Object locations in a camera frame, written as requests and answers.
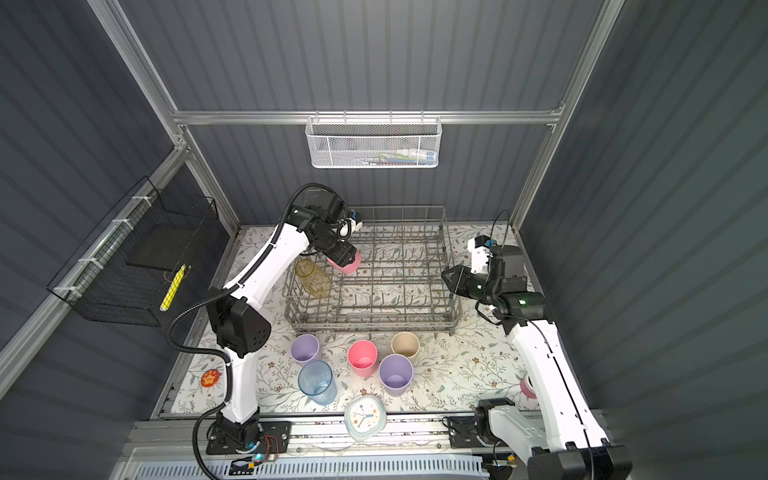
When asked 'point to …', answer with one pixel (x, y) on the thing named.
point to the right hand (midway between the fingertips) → (450, 276)
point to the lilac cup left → (304, 348)
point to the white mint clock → (365, 417)
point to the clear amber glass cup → (316, 282)
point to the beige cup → (405, 343)
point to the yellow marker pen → (177, 277)
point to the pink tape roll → (525, 390)
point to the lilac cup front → (396, 373)
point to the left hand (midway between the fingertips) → (343, 251)
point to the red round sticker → (210, 378)
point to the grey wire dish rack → (399, 285)
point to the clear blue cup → (316, 380)
